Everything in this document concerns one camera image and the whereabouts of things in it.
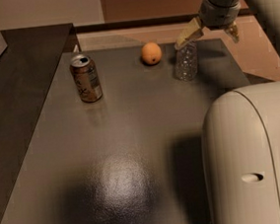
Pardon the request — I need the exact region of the clear plastic water bottle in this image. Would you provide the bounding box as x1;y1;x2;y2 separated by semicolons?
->
175;41;198;82

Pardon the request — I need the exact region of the opened aluminium soda can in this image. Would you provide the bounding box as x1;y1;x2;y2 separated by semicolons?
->
69;54;103;103

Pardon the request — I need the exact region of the orange fruit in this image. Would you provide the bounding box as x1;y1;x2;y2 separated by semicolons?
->
141;41;163;65

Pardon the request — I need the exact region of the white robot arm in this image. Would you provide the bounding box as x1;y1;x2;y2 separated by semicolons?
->
176;0;280;224

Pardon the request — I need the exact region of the dark side table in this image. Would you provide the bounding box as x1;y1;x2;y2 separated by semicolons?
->
0;24;78;224

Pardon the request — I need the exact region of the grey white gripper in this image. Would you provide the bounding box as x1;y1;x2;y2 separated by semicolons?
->
175;0;241;50

